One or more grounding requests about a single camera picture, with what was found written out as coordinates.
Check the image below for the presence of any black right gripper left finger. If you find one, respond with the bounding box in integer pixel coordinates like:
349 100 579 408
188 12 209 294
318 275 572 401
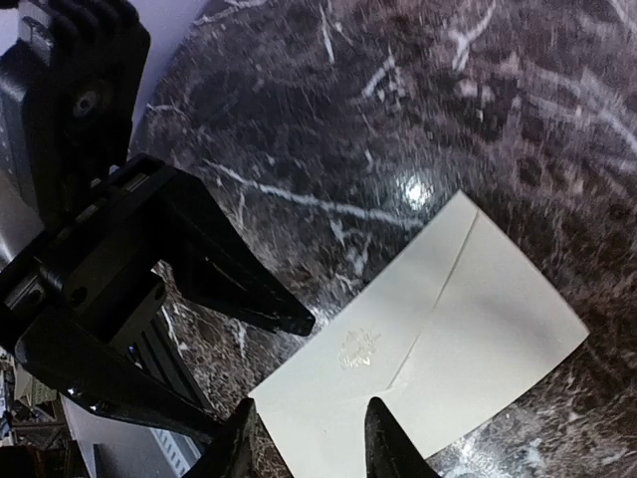
183 398 257 478

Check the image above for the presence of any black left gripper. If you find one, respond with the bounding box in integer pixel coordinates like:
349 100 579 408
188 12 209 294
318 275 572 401
1 157 316 442

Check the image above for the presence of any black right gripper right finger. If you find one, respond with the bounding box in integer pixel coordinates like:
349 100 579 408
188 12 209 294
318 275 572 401
364 397 440 478

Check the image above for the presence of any cream paper envelope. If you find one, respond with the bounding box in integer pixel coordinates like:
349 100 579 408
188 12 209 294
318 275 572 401
252 193 588 477

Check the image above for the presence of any white slotted cable duct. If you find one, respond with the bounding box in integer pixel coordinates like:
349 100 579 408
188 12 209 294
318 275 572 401
150 428 201 477

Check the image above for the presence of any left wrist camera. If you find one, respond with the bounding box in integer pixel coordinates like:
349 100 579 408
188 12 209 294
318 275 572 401
1 1 150 229

